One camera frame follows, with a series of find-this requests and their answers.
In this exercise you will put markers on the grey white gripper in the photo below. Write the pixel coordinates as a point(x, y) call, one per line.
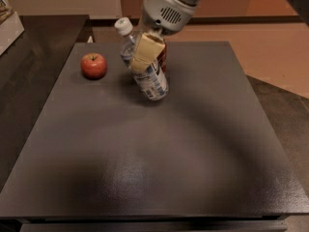
point(162, 13)

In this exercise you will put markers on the clear plastic water bottle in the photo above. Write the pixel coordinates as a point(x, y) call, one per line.
point(152, 82)

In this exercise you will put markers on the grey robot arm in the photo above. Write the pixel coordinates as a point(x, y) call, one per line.
point(159, 18)

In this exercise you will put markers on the red cola can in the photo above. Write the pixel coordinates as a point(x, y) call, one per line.
point(162, 59)

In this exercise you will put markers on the red apple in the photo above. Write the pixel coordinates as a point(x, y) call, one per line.
point(93, 66)

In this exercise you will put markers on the dark side table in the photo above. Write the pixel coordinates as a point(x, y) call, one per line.
point(28, 71)

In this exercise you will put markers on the white box at left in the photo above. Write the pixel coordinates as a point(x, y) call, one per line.
point(11, 26)

